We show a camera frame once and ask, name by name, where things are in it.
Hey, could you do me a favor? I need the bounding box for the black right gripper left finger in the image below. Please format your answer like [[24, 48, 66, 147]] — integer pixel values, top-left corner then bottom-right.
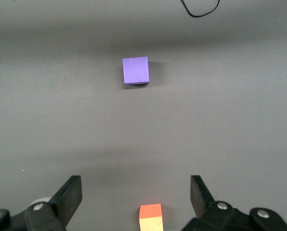
[[0, 175, 83, 231]]

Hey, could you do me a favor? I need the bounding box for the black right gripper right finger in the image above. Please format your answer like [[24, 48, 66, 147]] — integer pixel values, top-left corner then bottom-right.
[[181, 175, 287, 231]]

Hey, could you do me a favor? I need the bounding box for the orange foam block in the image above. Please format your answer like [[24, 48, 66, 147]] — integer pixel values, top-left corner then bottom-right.
[[138, 203, 163, 231]]

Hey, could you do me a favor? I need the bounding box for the purple foam block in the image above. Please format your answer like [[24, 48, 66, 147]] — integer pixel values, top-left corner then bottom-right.
[[122, 56, 150, 85]]

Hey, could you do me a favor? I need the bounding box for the grey table mat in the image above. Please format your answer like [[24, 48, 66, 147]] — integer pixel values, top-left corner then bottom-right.
[[0, 0, 287, 231]]

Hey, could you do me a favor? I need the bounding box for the looped thin black cable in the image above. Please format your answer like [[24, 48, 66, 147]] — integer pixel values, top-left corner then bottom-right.
[[180, 0, 221, 18]]

